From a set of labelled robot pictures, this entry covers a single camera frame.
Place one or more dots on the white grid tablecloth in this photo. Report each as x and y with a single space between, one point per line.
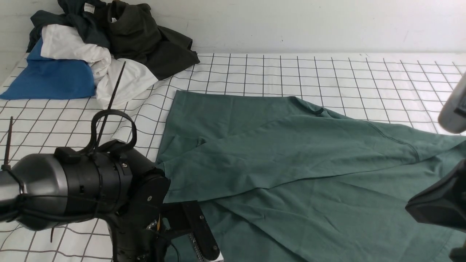
386 89

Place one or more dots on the green long sleeve shirt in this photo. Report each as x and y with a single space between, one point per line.
283 180

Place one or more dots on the blue shirt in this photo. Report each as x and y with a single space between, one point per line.
46 78

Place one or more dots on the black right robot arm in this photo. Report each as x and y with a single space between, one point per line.
444 203

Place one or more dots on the black cable tie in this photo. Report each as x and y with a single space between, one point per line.
8 145

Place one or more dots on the dark navy shirt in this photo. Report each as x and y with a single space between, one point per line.
78 14

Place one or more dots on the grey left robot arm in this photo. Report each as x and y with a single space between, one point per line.
127 191

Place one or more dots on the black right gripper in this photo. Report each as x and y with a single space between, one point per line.
452 117

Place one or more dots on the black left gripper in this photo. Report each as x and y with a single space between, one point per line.
144 227

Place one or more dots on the dark olive shirt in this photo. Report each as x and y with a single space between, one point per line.
134 34

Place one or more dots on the white shirt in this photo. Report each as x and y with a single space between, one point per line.
131 78

